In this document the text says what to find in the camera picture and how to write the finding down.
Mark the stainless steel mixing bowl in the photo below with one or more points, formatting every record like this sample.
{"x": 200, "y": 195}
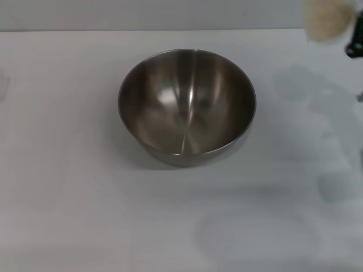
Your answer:
{"x": 184, "y": 113}

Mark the uncooked white rice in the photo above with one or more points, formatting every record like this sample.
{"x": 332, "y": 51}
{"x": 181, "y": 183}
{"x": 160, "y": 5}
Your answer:
{"x": 329, "y": 17}

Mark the clear plastic measuring cup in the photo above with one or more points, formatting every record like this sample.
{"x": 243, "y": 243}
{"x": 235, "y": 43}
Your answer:
{"x": 326, "y": 34}

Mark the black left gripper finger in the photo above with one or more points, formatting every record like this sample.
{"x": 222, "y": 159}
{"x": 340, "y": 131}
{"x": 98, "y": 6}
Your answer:
{"x": 355, "y": 48}

